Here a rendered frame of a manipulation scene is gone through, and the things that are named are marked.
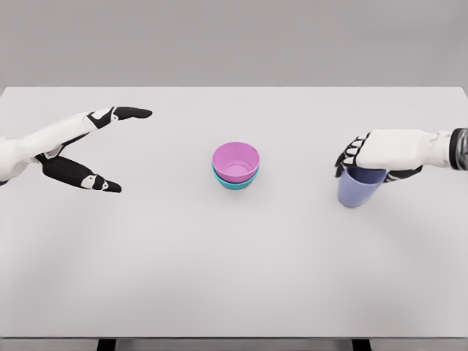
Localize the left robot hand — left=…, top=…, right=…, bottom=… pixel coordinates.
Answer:
left=17, top=106, right=154, bottom=194

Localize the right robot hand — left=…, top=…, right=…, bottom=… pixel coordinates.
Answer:
left=333, top=129, right=429, bottom=184

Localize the lavender blue cup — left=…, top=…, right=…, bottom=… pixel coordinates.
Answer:
left=336, top=166, right=388, bottom=209

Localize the pink bowl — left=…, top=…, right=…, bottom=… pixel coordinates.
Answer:
left=211, top=142, right=260, bottom=184

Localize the teal bowl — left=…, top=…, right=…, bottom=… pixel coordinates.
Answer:
left=212, top=165, right=260, bottom=192

